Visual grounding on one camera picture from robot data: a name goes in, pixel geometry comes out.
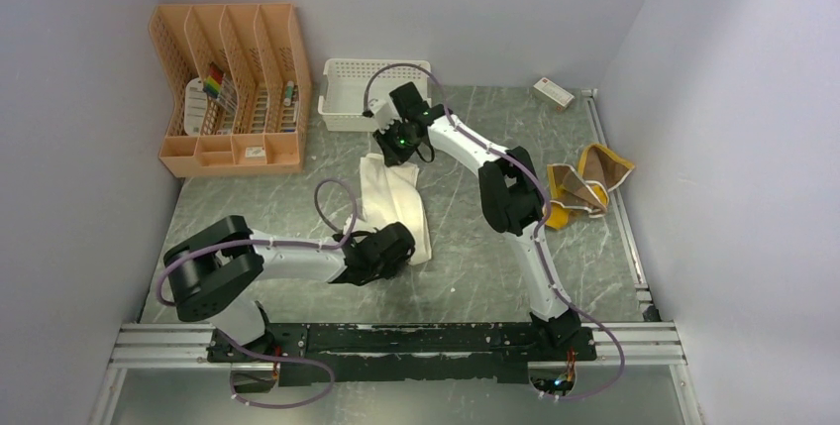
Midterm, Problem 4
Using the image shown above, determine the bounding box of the white towel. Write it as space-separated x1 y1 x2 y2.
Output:
357 153 433 266

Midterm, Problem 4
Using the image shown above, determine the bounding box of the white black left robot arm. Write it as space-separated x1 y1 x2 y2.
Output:
159 215 415 362

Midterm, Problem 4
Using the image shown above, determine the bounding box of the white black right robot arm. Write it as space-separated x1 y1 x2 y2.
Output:
363 82 581 360

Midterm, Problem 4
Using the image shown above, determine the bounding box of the white plastic basket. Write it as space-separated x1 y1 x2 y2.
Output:
318 58 431 133

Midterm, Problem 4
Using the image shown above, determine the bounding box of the small white label tag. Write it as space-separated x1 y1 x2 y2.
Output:
244 147 266 159

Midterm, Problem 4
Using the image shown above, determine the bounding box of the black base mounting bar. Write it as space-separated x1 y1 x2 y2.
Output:
247 322 597 383

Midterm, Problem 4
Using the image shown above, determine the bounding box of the small white red box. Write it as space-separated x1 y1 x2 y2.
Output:
531 77 575 111

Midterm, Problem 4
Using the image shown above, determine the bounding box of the orange plastic file organizer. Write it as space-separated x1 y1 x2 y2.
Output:
149 3 312 178

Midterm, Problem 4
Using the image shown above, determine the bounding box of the rainbow colour swatch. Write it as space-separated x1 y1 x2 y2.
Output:
203 62 225 99

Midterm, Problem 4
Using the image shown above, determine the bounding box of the brown and yellow towel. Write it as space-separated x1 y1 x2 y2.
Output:
546 144 635 230

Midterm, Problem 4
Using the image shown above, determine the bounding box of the white tag card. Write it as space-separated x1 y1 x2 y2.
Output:
183 78 208 136

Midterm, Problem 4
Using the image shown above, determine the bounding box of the aluminium side rail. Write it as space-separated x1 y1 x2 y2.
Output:
581 88 662 322

